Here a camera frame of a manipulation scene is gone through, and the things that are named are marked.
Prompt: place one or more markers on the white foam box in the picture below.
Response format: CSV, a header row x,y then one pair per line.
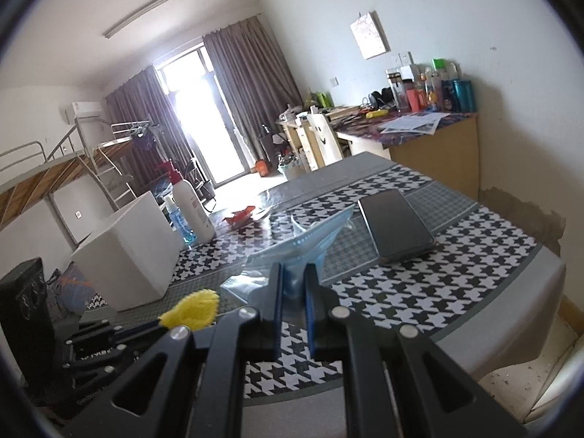
x,y
130,257

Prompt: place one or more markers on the white air conditioner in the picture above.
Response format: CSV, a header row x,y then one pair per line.
x,y
83,111

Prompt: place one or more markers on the papers on desk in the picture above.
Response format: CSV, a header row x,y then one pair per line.
x,y
418,124

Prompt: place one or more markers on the far wooden desk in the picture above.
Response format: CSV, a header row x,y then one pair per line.
x,y
303,141

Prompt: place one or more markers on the black speaker box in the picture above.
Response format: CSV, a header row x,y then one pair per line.
x,y
25,319

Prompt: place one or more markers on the white bucket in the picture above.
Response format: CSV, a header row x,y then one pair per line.
x,y
291,167

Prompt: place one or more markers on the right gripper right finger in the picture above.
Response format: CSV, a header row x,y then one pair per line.
x,y
324,332

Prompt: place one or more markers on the white lotion pump bottle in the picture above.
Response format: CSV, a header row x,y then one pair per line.
x,y
188,202

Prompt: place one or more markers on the blue liquid bottle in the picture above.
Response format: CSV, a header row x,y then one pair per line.
x,y
179,222

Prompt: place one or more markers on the brown curtain left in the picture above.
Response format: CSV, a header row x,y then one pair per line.
x,y
142,99

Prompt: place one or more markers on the teal bottle on desk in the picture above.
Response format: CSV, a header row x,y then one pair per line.
x,y
465,95

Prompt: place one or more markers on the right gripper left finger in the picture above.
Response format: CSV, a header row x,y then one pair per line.
x,y
265,330

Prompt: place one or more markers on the wall picture canvas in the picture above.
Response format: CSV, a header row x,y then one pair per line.
x,y
369,35

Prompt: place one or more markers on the ceiling light tube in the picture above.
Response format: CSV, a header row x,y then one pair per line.
x,y
132,17

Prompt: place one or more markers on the yellow soft cloth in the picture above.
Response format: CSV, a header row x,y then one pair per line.
x,y
195,311

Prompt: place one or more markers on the smiley wooden chair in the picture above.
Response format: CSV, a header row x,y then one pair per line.
x,y
330,149

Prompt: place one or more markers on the houndstooth tablecloth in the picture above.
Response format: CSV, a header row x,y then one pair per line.
x,y
487,294

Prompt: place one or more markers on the black smartphone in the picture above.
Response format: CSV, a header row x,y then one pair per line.
x,y
396,230

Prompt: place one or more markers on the brown curtain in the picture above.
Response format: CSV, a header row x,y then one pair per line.
x,y
142,99
255,78

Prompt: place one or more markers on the wooden desk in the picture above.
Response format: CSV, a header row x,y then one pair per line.
x,y
450,155
303,141

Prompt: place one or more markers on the blue face mask packet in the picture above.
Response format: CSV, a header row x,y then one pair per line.
x,y
306,246

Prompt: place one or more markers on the orange container on floor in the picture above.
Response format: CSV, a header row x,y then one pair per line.
x,y
262,168

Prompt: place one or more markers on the red snack packet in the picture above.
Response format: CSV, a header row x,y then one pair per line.
x,y
238,218

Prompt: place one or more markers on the brown curtain right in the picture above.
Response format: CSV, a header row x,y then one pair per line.
x,y
255,78

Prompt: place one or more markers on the metal bunk bed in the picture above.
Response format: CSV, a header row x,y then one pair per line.
x,y
72,158

